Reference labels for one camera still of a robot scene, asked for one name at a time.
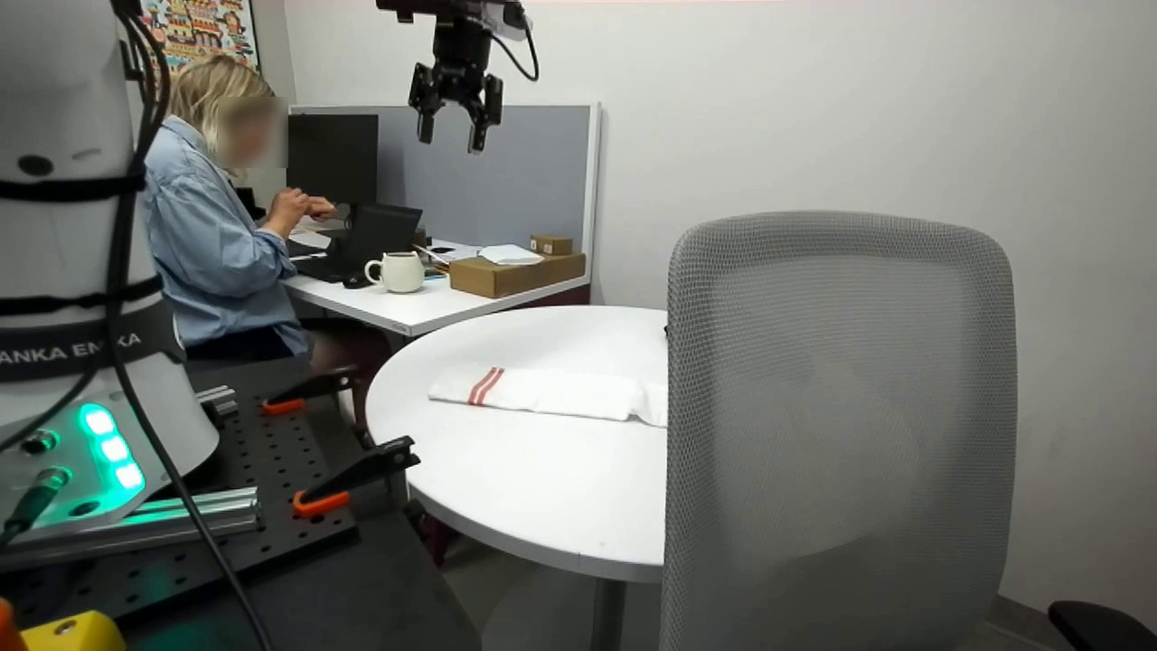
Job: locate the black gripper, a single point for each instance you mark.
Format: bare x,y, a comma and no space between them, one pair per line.
465,57

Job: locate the white towel with red stripes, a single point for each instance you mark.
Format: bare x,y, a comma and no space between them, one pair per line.
545,391

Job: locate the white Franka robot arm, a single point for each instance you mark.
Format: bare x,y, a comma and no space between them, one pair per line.
58,95

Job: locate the grey desk partition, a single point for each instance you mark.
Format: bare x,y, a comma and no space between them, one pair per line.
545,166

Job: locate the black computer monitor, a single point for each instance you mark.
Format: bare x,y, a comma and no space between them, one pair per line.
332,156

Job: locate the black laptop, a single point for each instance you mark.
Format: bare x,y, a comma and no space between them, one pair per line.
382,229

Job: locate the white paper sheets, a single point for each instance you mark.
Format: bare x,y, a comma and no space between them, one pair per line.
511,254

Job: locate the small brown box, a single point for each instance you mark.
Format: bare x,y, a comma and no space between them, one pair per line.
550,245

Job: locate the white mug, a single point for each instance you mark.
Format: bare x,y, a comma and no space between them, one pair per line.
398,274

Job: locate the flat cardboard box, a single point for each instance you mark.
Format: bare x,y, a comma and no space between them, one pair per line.
511,275

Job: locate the white office desk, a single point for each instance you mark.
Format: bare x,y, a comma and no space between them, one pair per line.
410,311

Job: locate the person in blue shirt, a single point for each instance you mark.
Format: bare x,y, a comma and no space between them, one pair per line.
212,254

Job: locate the black orange clamp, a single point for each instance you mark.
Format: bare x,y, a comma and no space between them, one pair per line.
364,471
307,391

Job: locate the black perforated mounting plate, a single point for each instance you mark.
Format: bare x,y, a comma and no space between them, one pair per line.
276,471

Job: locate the grey mesh office chair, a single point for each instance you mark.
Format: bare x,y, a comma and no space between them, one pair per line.
833,456

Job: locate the yellow box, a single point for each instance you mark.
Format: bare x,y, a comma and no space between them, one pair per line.
72,635

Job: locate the black chair part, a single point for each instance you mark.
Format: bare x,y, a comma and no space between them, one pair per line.
1105,627

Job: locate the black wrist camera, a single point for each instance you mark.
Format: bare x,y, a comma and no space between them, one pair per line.
453,10

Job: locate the colourful wall poster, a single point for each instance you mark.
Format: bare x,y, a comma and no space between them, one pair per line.
201,31

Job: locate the aluminium rail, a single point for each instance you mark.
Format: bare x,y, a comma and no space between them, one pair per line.
182,512

